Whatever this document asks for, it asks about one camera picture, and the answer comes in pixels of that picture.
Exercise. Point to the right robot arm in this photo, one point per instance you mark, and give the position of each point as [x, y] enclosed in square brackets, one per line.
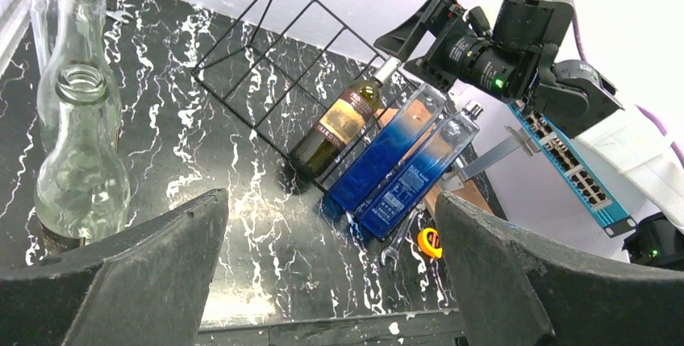
[570, 94]

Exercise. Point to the blue square bottle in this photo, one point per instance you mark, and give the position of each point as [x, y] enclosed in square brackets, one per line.
[405, 126]
[420, 171]

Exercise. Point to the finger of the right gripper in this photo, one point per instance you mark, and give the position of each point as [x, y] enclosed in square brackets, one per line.
[433, 16]
[429, 73]

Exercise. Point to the silver combination wrench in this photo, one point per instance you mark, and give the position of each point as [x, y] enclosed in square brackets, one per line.
[390, 254]

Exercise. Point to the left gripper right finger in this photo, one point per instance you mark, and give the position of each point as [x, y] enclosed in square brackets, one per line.
[514, 287]

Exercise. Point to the tall clear glass bottle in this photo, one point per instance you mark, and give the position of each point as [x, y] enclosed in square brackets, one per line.
[70, 32]

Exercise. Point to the blue-faced network switch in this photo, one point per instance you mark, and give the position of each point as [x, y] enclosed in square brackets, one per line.
[577, 174]

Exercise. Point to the yellow tape measure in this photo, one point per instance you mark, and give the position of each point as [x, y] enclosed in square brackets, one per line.
[428, 240]

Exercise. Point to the small wrench at back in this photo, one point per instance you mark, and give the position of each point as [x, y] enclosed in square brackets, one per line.
[120, 16]

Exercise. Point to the black wire wine rack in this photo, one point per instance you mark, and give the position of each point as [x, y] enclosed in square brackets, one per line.
[274, 71]

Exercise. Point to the green wine bottle tan label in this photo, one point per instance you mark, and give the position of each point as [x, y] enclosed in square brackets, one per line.
[342, 121]

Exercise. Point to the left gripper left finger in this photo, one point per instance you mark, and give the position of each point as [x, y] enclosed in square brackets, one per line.
[147, 285]

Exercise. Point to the short clear glass bottle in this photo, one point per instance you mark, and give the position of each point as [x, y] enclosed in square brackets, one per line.
[82, 192]

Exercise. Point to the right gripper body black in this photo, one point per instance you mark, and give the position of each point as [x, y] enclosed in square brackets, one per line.
[467, 49]

